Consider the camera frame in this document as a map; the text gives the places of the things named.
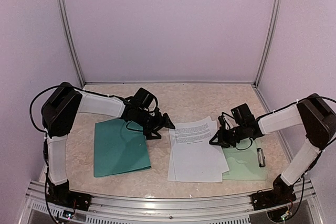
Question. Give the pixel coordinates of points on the white paper sheet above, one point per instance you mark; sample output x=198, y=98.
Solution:
x=192, y=158

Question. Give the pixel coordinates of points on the light green clipboard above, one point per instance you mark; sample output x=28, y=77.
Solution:
x=243, y=165

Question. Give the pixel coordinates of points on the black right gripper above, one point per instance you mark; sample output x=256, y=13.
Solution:
x=222, y=139

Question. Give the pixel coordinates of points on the right aluminium frame post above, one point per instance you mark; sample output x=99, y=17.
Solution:
x=268, y=42

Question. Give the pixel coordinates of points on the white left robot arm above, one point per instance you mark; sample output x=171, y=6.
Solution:
x=59, y=112

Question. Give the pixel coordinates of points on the dark green folder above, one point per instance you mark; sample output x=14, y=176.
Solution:
x=118, y=150

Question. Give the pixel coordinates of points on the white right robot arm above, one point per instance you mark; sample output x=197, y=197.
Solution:
x=311, y=120

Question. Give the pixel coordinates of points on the front aluminium rail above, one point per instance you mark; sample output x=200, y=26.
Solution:
x=237, y=208

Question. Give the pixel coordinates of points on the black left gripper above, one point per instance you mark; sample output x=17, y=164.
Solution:
x=159, y=125

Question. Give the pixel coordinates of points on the aluminium frame post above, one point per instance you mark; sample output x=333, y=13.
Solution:
x=70, y=42
x=268, y=42

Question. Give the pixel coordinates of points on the left aluminium frame post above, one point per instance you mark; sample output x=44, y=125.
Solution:
x=70, y=42

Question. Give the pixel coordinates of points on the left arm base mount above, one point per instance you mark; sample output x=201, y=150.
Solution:
x=61, y=195

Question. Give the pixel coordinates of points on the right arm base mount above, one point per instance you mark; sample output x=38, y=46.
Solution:
x=280, y=194

